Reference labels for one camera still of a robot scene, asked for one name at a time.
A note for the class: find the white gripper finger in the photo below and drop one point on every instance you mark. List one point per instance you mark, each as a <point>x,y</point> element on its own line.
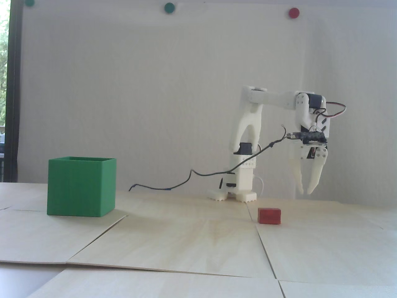
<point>296,173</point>
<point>319,167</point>

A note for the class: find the red block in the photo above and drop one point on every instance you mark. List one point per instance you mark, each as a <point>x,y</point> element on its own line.
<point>269,216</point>

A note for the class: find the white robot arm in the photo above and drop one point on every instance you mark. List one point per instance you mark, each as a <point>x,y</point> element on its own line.
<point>245,124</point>

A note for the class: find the green box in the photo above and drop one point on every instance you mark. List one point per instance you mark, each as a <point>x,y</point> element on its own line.
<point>80,186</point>

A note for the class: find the red round magnet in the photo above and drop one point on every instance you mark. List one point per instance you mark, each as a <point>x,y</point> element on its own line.
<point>293,12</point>

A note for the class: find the green round magnet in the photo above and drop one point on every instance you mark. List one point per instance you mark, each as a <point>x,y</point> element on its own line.
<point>29,2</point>
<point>169,7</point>

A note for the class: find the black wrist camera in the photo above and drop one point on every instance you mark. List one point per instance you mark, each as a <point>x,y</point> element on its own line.
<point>310,136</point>

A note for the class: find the dark window frame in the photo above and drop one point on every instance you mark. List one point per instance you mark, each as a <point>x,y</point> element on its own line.
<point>14,93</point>

